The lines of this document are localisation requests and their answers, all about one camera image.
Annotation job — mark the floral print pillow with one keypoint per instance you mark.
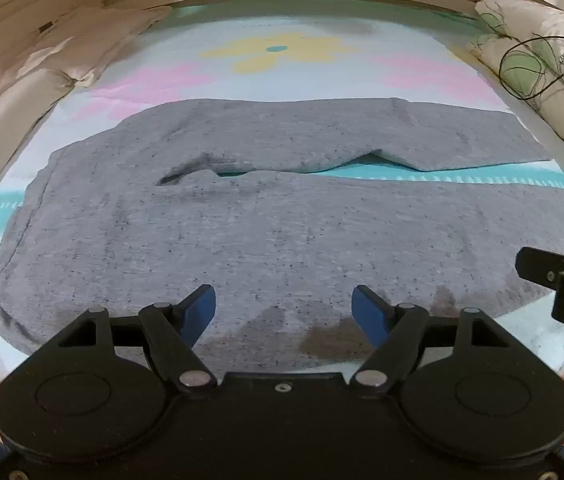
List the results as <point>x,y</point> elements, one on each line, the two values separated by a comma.
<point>557,55</point>

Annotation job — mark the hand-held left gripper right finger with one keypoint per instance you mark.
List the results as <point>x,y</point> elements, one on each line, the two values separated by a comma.
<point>368,311</point>

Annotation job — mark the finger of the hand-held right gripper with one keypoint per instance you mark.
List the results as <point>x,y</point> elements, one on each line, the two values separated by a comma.
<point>537,266</point>

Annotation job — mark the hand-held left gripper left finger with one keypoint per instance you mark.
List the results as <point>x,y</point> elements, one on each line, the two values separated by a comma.
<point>200,309</point>

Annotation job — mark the grey pants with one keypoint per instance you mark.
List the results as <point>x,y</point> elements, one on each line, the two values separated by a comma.
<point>242,240</point>

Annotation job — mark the flower print bed sheet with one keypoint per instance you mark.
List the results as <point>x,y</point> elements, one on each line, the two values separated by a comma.
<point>282,80</point>

